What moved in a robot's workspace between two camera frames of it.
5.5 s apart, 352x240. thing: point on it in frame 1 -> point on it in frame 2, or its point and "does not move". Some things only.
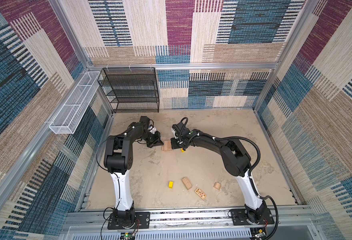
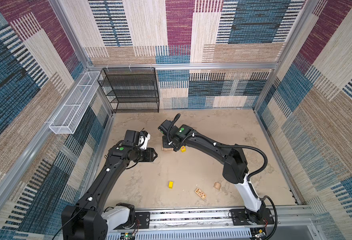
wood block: [165, 147] does not move
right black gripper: [174, 145] -> [165, 143]
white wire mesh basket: [67, 121] does not move
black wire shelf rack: [130, 89] does not move
